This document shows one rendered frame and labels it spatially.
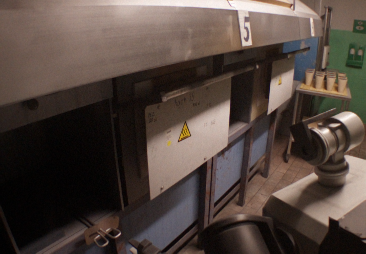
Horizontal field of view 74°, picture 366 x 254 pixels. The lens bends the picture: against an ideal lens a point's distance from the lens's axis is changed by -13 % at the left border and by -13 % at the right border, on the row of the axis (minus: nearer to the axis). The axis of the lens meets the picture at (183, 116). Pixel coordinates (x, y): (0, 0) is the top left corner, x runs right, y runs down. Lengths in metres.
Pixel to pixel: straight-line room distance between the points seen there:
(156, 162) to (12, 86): 0.70
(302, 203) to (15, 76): 0.50
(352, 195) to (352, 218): 0.06
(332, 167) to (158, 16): 0.50
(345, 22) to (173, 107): 3.92
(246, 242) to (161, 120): 0.70
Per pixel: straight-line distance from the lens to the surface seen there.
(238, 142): 2.15
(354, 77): 4.74
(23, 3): 0.51
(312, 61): 3.79
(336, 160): 0.49
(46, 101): 0.83
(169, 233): 1.75
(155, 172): 1.07
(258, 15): 1.22
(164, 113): 1.02
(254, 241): 0.40
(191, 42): 0.77
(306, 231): 0.43
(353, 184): 0.52
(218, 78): 1.07
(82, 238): 1.14
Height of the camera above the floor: 1.62
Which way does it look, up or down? 21 degrees down
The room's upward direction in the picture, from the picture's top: straight up
